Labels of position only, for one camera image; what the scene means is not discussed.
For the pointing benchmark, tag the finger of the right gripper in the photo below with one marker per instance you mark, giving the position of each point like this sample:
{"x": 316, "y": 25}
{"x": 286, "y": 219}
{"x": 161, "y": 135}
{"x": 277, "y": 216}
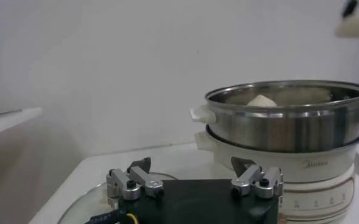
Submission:
{"x": 350, "y": 7}

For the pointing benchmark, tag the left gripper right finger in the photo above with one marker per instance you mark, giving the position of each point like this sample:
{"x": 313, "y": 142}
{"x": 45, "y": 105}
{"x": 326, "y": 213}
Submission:
{"x": 249, "y": 179}

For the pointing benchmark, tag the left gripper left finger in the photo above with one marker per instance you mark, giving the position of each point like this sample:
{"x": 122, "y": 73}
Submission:
{"x": 142, "y": 179}

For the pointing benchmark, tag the white steamed baozi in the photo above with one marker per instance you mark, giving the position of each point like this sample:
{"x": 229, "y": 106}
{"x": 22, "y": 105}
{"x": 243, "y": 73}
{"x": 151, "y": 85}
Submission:
{"x": 354, "y": 27}
{"x": 261, "y": 102}

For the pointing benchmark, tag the stainless steel steamer basket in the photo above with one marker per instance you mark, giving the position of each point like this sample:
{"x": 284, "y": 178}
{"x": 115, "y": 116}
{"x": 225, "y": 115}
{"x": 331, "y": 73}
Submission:
{"x": 289, "y": 131}

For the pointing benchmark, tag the white electric cooker pot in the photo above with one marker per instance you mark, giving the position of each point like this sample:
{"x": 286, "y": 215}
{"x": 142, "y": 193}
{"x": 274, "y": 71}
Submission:
{"x": 304, "y": 172}

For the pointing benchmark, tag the white side table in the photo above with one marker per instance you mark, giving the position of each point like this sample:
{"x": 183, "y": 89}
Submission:
{"x": 8, "y": 121}

